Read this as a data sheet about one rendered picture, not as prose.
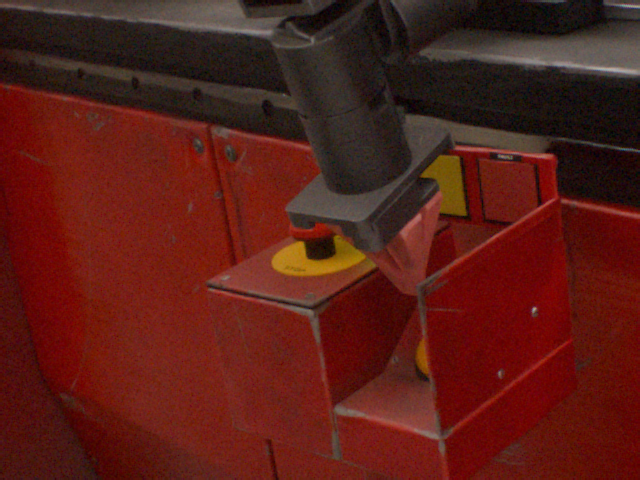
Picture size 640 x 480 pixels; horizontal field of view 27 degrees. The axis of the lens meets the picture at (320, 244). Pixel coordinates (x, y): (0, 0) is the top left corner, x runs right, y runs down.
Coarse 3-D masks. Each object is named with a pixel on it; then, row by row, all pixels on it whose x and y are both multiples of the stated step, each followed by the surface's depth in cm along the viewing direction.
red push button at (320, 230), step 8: (320, 224) 93; (296, 232) 94; (304, 232) 93; (312, 232) 93; (320, 232) 93; (328, 232) 93; (304, 240) 93; (312, 240) 93; (320, 240) 93; (328, 240) 94; (312, 248) 94; (320, 248) 94; (328, 248) 94; (312, 256) 95; (320, 256) 94; (328, 256) 95
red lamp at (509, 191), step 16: (480, 160) 93; (480, 176) 94; (496, 176) 93; (512, 176) 92; (528, 176) 91; (496, 192) 93; (512, 192) 93; (528, 192) 92; (496, 208) 94; (512, 208) 93; (528, 208) 92
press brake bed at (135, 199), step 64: (0, 64) 173; (64, 64) 159; (128, 64) 149; (0, 128) 180; (64, 128) 165; (128, 128) 152; (192, 128) 141; (256, 128) 134; (448, 128) 110; (512, 128) 105; (576, 128) 100; (0, 192) 187; (64, 192) 171; (128, 192) 158; (192, 192) 146; (256, 192) 136; (576, 192) 103; (64, 256) 178; (128, 256) 164; (192, 256) 151; (576, 256) 103; (64, 320) 186; (128, 320) 170; (192, 320) 156; (576, 320) 106; (64, 384) 194; (128, 384) 177; (192, 384) 162; (128, 448) 188; (192, 448) 168; (256, 448) 155; (512, 448) 118; (576, 448) 111
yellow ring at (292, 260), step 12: (336, 240) 98; (288, 252) 97; (300, 252) 97; (336, 252) 95; (348, 252) 95; (360, 252) 95; (276, 264) 95; (288, 264) 95; (300, 264) 94; (312, 264) 94; (324, 264) 94; (336, 264) 93; (348, 264) 93
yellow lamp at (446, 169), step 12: (444, 156) 95; (456, 156) 95; (432, 168) 97; (444, 168) 96; (456, 168) 95; (444, 180) 96; (456, 180) 95; (444, 192) 97; (456, 192) 96; (444, 204) 97; (456, 204) 96
